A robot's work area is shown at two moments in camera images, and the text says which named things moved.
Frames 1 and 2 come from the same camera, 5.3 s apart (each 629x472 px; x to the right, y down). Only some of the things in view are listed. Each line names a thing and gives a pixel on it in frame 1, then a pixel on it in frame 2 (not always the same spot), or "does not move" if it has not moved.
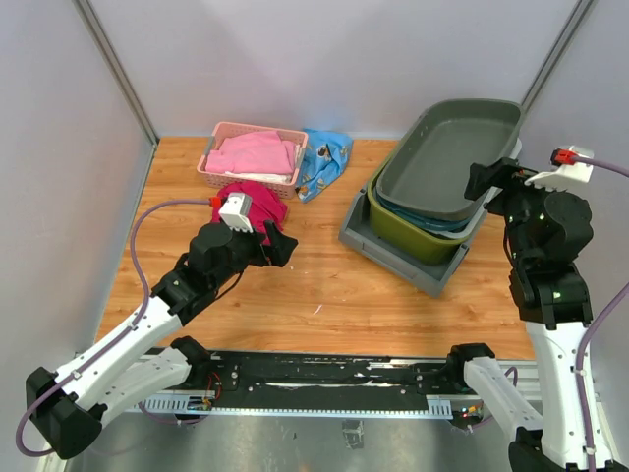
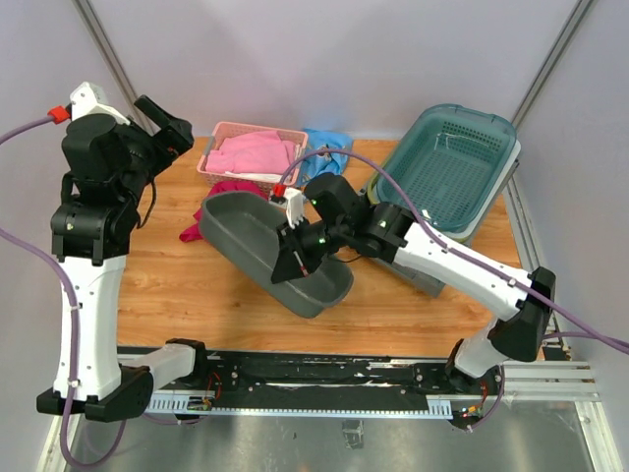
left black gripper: x=279 y=251 to x=167 y=143
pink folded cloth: x=259 y=151 does not move
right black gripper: x=505 y=173 to x=292 y=263
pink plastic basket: x=288 y=188 does not move
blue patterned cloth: x=324 y=157 does not move
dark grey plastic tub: x=427 y=174 to x=246 y=226
